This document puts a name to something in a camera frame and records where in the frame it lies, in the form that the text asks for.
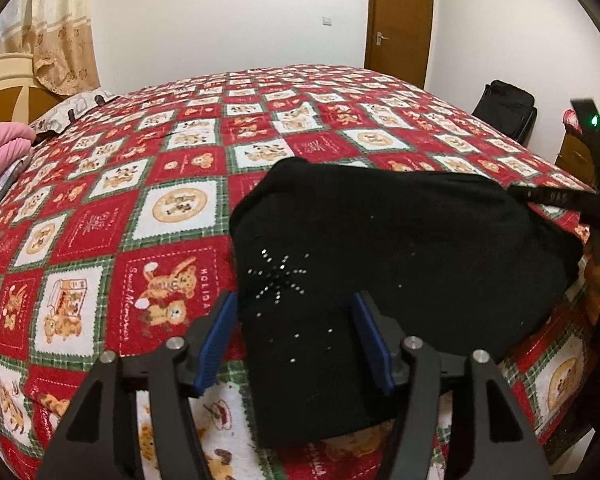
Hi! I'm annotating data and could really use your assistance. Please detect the grey patterned pillow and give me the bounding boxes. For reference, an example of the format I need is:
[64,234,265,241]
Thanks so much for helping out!
[29,88,119,137]

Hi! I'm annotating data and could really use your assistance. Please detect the brown wooden door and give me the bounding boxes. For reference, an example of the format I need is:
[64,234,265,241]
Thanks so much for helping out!
[364,0,435,89]

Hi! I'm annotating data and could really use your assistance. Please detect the red checked cloth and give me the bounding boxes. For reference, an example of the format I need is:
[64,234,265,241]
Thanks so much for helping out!
[562,108,600,160]

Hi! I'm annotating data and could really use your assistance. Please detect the blue white patterned cloth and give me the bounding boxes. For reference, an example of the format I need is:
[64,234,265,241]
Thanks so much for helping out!
[0,156,32,220]

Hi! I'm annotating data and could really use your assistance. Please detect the black suitcase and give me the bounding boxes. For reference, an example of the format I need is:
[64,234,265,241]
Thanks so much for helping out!
[471,79,539,144]

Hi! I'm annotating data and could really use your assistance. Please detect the beige patterned curtain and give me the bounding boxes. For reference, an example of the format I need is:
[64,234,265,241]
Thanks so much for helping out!
[0,0,101,97]

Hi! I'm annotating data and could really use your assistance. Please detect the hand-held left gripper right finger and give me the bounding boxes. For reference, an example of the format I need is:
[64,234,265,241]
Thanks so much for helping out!
[351,289,552,480]

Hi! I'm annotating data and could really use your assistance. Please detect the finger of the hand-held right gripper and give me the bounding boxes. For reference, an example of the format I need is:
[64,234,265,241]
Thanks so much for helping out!
[506,185,600,212]

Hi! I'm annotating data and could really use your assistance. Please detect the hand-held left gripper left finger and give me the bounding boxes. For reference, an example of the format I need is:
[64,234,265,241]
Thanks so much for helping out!
[36,289,239,480]

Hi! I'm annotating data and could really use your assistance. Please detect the black sweater with studs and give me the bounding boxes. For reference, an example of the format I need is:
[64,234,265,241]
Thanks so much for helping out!
[228,156,584,449]

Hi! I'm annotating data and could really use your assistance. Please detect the red printed bear blanket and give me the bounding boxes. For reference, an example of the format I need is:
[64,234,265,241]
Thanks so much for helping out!
[0,63,600,480]

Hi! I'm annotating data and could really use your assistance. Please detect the wooden nightstand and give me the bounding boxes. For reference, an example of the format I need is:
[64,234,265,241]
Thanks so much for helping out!
[555,129,600,192]

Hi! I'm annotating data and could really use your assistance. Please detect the pink folded quilt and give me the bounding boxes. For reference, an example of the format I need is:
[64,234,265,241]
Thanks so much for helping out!
[0,123,36,197]

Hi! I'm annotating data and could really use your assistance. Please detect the person's right hand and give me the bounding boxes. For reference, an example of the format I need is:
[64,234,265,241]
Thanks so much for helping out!
[581,254,600,327]

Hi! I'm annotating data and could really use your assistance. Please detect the cream wooden headboard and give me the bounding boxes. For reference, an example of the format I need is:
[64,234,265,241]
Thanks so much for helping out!
[0,52,64,132]

